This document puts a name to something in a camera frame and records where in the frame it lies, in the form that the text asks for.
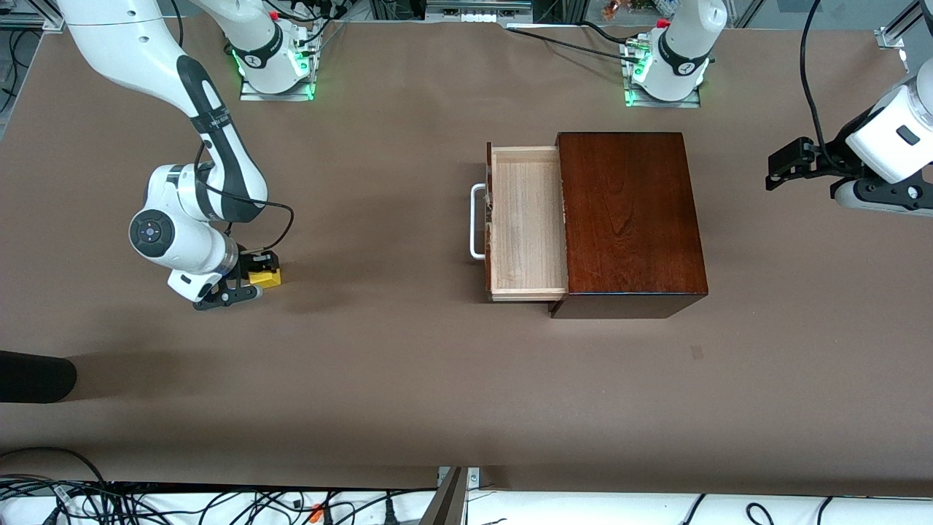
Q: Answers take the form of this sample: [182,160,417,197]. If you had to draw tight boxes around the white metal drawer handle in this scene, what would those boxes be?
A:
[469,182,489,260]

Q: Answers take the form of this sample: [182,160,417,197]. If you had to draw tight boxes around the light wooden drawer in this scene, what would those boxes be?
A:
[484,142,571,303]

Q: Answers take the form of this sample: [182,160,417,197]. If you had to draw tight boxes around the aluminium corner profile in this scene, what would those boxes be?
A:
[875,0,922,50]

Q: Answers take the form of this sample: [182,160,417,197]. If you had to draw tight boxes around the dark brown wooden cabinet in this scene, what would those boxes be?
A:
[548,132,709,319]

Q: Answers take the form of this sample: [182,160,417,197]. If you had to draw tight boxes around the black foam cylinder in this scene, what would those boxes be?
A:
[0,350,78,404]

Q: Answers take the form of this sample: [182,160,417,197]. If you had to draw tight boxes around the grey power strip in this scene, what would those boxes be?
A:
[425,0,534,24]

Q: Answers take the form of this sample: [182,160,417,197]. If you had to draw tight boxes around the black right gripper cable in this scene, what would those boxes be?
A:
[191,142,295,257]

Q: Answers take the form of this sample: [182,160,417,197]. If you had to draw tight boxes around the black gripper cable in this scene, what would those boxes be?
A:
[191,142,295,257]
[797,0,846,172]

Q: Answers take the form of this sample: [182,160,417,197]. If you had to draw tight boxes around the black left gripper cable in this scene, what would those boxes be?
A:
[797,0,846,172]

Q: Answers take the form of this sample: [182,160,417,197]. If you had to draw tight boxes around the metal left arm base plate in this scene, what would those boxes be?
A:
[623,36,702,109]

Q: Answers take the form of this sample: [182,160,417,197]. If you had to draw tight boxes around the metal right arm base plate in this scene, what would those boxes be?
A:
[239,40,316,101]

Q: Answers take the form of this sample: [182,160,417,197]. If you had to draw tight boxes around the tangled black cables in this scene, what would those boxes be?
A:
[0,478,438,525]

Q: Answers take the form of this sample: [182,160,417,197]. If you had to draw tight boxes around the arched black cable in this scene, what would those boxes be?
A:
[0,446,110,486]

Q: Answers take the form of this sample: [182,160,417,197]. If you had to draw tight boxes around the long black base cable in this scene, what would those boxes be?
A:
[505,24,646,65]

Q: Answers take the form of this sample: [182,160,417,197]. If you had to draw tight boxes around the aluminium frame post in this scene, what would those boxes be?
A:
[419,467,482,525]

